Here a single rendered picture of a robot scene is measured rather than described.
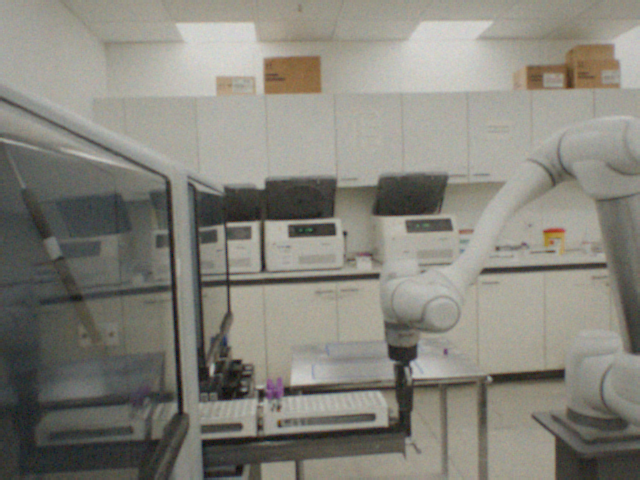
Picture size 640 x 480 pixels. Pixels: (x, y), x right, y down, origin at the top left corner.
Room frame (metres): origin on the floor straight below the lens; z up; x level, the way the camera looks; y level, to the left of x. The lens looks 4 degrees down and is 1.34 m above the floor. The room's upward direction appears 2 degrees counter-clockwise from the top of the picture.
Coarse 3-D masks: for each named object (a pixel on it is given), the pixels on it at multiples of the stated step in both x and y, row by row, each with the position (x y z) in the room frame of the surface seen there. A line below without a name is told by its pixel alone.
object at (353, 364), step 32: (320, 352) 1.78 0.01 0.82; (352, 352) 1.77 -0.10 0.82; (384, 352) 1.75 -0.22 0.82; (448, 352) 1.72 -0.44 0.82; (320, 384) 1.46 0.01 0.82; (352, 384) 1.47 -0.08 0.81; (384, 384) 1.47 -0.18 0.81; (480, 384) 1.49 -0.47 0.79; (480, 416) 1.49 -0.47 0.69; (480, 448) 1.49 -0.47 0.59
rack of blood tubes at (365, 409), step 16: (288, 400) 1.22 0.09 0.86; (304, 400) 1.22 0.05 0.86; (320, 400) 1.21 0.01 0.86; (336, 400) 1.21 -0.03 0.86; (352, 400) 1.21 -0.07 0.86; (368, 400) 1.22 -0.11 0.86; (384, 400) 1.20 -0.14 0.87; (272, 416) 1.14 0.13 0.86; (288, 416) 1.14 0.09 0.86; (304, 416) 1.15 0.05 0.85; (320, 416) 1.25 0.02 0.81; (336, 416) 1.25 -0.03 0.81; (352, 416) 1.24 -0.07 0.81; (368, 416) 1.24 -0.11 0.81; (384, 416) 1.16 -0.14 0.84; (272, 432) 1.14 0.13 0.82; (288, 432) 1.14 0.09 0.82
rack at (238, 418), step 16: (240, 400) 1.23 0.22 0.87; (256, 400) 1.23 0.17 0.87; (208, 416) 1.15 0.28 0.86; (224, 416) 1.14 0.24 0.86; (240, 416) 1.13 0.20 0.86; (256, 416) 1.17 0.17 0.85; (208, 432) 1.18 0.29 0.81; (224, 432) 1.18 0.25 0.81; (240, 432) 1.13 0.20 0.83; (256, 432) 1.14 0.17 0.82
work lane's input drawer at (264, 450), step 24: (312, 432) 1.14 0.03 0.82; (336, 432) 1.14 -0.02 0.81; (360, 432) 1.15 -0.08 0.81; (384, 432) 1.15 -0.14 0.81; (216, 456) 1.11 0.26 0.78; (240, 456) 1.12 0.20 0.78; (264, 456) 1.12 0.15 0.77; (288, 456) 1.12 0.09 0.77; (312, 456) 1.13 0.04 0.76; (336, 456) 1.13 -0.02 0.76
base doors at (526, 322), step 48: (240, 288) 3.45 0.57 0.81; (288, 288) 3.47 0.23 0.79; (336, 288) 3.50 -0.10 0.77; (480, 288) 3.58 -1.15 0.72; (528, 288) 3.62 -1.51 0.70; (576, 288) 3.65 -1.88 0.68; (240, 336) 3.45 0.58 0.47; (288, 336) 3.47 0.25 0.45; (336, 336) 3.49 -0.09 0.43; (432, 336) 3.56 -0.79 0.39; (480, 336) 3.58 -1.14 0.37; (528, 336) 3.62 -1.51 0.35; (288, 384) 3.47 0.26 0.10
